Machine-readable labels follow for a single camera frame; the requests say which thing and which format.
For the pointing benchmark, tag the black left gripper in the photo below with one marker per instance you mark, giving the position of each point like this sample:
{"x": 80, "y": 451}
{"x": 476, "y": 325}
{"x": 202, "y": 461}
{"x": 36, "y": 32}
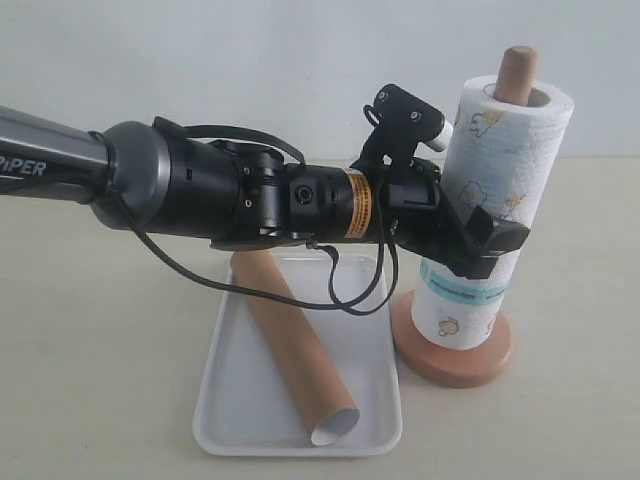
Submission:
{"x": 424, "y": 221}

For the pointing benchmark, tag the white rectangular plastic tray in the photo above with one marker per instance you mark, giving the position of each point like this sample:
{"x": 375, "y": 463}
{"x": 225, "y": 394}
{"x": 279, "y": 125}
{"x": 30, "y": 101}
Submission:
{"x": 243, "y": 407}

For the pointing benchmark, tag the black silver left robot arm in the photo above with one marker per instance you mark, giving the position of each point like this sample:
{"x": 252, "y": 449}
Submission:
{"x": 243, "y": 189}

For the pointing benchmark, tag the wooden paper towel holder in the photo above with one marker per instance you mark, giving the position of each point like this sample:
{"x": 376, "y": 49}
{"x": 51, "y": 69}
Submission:
{"x": 482, "y": 364}

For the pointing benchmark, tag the brown cardboard tube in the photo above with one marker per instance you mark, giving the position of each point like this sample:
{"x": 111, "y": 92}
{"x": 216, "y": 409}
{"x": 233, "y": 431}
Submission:
{"x": 322, "y": 401}

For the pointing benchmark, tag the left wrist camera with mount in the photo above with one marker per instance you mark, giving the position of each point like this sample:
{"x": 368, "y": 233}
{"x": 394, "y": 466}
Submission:
{"x": 400, "y": 123}

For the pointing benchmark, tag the printed white paper towel roll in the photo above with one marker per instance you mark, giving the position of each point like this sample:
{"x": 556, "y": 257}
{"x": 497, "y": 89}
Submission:
{"x": 499, "y": 158}

